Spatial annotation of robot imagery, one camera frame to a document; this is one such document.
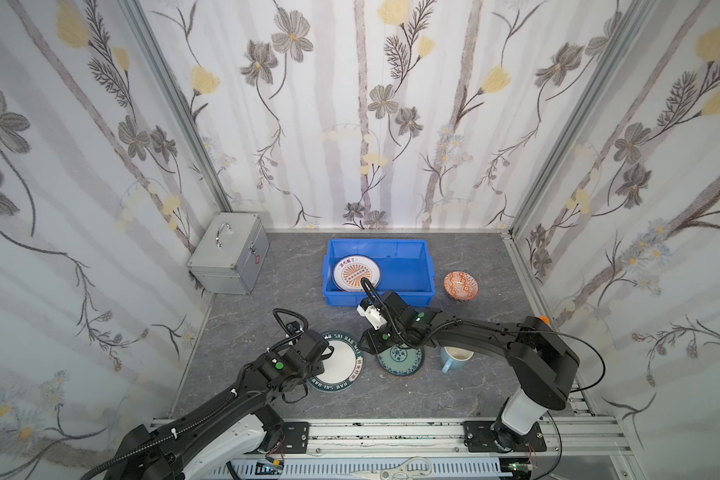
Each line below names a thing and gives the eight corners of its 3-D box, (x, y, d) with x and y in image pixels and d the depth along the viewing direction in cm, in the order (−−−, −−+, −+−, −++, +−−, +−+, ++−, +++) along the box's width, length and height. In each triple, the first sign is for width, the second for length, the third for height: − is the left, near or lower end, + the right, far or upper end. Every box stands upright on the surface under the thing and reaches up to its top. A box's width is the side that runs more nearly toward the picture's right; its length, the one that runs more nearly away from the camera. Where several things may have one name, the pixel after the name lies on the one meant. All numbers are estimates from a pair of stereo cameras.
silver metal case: (208, 296, 103) (183, 264, 89) (228, 244, 119) (210, 210, 104) (254, 296, 103) (237, 264, 89) (269, 245, 119) (256, 211, 105)
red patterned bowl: (457, 307, 100) (461, 300, 97) (439, 283, 106) (442, 276, 103) (479, 297, 103) (483, 290, 99) (460, 275, 109) (464, 267, 105)
